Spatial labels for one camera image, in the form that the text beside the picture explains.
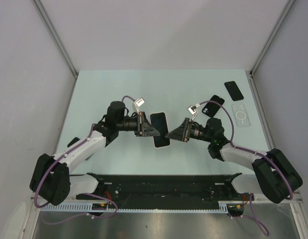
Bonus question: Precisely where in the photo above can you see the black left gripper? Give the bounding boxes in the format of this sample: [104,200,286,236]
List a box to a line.
[116,112,159,137]

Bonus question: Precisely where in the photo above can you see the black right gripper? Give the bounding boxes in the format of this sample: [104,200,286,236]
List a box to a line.
[165,118,213,142]

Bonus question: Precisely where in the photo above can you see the black smartphone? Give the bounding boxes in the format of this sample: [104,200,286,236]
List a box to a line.
[150,112,170,147]

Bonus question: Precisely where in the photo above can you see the beige ring phone case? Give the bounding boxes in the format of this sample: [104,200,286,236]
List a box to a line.
[149,112,171,149]

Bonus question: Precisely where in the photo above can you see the black phone case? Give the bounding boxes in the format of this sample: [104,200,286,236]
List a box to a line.
[202,95,225,118]

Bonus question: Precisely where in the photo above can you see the black phone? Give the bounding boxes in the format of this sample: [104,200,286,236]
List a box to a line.
[64,137,93,161]
[224,81,244,101]

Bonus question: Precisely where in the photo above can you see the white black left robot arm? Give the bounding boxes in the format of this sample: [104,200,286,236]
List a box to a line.
[30,98,160,208]

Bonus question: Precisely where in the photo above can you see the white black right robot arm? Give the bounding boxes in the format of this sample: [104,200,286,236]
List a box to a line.
[166,118,303,204]

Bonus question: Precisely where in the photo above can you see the clear magsafe phone case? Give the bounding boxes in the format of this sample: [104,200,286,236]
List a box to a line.
[231,104,251,127]

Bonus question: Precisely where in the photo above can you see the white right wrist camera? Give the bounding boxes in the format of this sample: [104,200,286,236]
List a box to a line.
[188,104,200,121]

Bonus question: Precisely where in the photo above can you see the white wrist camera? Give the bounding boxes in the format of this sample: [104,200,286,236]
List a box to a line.
[188,104,200,121]
[133,98,145,113]

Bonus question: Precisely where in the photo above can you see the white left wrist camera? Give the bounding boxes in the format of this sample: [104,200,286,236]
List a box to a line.
[133,98,145,113]

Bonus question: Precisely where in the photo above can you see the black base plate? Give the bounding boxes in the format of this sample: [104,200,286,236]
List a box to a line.
[74,173,251,205]

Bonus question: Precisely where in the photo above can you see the grey slotted cable duct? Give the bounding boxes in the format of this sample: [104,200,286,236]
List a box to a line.
[41,201,245,214]

